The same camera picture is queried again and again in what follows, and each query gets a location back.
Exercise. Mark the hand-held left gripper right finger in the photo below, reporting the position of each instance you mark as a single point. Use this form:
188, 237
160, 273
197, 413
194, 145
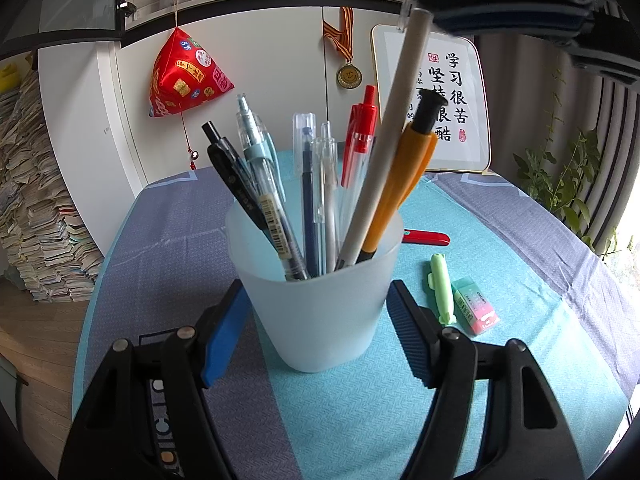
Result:
407, 340

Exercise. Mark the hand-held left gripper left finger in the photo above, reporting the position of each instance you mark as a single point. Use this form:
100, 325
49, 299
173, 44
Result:
225, 340

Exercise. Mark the frosted plastic cup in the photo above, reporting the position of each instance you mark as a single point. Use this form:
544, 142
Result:
320, 320

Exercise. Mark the grey pen with clear clip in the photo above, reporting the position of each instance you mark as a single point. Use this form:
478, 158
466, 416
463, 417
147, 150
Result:
395, 110

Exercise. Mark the clear colourless pen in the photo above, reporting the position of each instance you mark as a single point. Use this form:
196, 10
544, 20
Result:
328, 195

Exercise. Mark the clear pen with barcode label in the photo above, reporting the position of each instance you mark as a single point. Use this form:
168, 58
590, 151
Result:
260, 175

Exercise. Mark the orange pen with black tip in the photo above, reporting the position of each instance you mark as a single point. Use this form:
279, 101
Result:
405, 170

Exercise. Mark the red and clear pen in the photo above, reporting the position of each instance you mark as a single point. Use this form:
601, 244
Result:
361, 125

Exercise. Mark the green highlighter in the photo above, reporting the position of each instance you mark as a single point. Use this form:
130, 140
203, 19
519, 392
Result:
442, 290

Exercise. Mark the pink and green eraser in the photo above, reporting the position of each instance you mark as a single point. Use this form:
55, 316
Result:
472, 305

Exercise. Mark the white calligraphy board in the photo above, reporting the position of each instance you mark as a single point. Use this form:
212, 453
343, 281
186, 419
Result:
465, 110

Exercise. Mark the solid red pen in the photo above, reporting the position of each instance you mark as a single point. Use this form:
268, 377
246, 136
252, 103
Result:
427, 236

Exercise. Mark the grey curtain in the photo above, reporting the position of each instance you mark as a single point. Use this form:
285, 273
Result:
620, 125

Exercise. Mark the green potted plant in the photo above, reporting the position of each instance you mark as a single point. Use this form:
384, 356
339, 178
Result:
582, 160

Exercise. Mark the gold medal with striped ribbon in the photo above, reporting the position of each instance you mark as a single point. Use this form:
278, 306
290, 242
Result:
348, 76

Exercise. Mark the white bookshelf cabinet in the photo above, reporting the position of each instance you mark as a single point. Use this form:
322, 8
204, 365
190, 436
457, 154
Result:
285, 60

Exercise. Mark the tall stack of papers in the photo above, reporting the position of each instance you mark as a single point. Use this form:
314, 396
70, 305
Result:
40, 210

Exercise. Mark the red pyramid ornament with tassel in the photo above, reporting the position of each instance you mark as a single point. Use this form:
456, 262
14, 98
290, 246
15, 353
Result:
185, 75

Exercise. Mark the yellow object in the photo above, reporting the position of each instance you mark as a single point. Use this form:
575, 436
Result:
7, 77

